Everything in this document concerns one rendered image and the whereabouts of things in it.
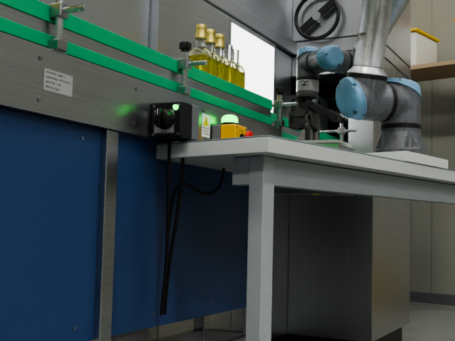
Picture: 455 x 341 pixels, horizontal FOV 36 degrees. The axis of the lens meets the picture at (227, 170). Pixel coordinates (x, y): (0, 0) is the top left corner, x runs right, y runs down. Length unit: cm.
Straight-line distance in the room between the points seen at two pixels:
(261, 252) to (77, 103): 48
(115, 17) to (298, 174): 76
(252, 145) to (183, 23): 93
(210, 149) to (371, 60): 70
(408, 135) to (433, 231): 368
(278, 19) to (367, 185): 140
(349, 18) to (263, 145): 180
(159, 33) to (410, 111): 78
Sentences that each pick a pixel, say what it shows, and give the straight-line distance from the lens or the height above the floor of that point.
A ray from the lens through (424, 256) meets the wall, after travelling 578.
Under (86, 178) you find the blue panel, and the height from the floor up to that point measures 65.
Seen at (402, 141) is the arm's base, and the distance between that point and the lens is 208.
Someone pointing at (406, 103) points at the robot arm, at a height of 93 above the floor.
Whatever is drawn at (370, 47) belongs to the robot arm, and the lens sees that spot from 205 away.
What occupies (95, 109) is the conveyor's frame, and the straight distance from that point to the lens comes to 142.
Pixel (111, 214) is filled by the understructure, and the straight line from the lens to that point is 146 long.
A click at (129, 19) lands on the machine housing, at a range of 209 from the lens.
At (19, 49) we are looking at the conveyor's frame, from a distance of 127.
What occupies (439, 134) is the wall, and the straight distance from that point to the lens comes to 578.
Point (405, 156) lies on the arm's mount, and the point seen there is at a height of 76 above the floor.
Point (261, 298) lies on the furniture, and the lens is 147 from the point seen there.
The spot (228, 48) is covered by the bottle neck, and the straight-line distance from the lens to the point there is 227.
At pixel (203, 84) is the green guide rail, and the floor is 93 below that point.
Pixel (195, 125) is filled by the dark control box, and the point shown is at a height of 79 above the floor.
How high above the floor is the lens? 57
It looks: 4 degrees up
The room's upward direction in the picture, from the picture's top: 1 degrees clockwise
